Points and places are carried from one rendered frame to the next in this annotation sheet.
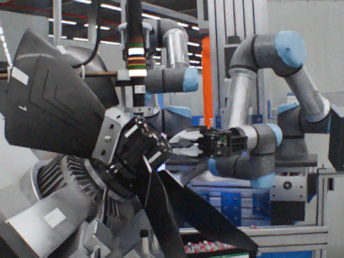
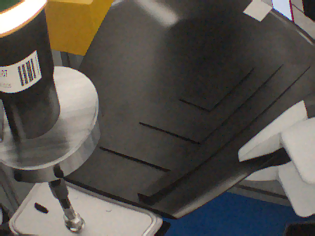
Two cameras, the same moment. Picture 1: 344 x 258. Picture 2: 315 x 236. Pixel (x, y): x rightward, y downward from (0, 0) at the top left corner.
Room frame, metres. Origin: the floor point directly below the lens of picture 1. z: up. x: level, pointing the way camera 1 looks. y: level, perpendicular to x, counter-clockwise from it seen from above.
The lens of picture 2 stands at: (0.77, -0.10, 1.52)
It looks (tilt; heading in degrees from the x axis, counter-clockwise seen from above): 45 degrees down; 30
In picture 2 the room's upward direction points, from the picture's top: 11 degrees counter-clockwise
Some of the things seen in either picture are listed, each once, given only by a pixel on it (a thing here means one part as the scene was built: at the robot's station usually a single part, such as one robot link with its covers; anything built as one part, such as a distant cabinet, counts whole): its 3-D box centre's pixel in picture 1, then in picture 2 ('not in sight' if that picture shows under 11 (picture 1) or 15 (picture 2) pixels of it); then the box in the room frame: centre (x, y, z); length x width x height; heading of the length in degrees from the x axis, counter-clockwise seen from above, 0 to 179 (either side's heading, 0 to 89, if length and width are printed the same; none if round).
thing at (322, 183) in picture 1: (321, 197); not in sight; (1.26, -0.49, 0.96); 0.03 x 0.03 x 0.20; 84
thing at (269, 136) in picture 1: (261, 137); not in sight; (1.19, -0.27, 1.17); 0.11 x 0.08 x 0.09; 120
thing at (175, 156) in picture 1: (179, 146); not in sight; (1.80, -0.03, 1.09); 0.15 x 0.15 x 0.10
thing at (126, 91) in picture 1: (133, 91); (3, 65); (0.95, 0.09, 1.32); 0.09 x 0.07 x 0.10; 119
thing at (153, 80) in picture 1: (144, 82); not in sight; (1.24, 0.08, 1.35); 0.11 x 0.08 x 0.11; 91
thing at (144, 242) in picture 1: (144, 244); not in sight; (0.84, 0.07, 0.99); 0.02 x 0.02 x 0.06
